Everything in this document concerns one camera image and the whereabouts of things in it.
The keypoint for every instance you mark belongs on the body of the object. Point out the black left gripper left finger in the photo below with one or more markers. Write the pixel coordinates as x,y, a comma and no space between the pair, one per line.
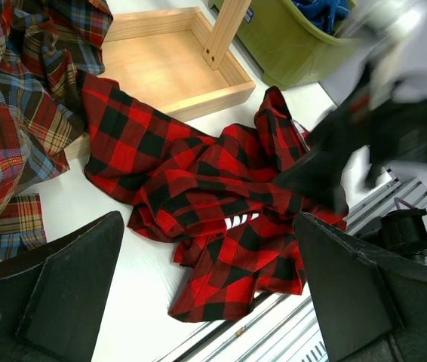
52,298

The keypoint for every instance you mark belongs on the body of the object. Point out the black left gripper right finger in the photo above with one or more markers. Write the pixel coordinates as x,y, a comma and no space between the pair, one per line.
371,304

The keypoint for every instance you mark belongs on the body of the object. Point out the red black checked shirt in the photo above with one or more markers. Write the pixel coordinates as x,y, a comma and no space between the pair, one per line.
214,197

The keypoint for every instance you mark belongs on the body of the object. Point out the brown multicolour plaid shirt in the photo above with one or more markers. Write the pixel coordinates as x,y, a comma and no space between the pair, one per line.
44,47

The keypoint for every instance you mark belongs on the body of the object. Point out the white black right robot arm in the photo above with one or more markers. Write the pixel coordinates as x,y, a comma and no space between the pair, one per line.
386,111

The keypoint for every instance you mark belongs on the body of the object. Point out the blue checked shirt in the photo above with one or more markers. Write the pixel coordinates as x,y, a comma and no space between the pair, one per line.
324,14

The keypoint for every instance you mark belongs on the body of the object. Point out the green plastic bin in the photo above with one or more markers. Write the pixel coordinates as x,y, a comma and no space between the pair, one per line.
289,49

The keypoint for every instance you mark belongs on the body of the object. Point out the wooden clothes rack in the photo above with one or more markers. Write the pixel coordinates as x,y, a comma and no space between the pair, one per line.
177,61

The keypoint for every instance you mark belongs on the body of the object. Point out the aluminium mounting rail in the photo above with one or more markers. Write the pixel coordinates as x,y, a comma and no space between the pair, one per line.
284,327

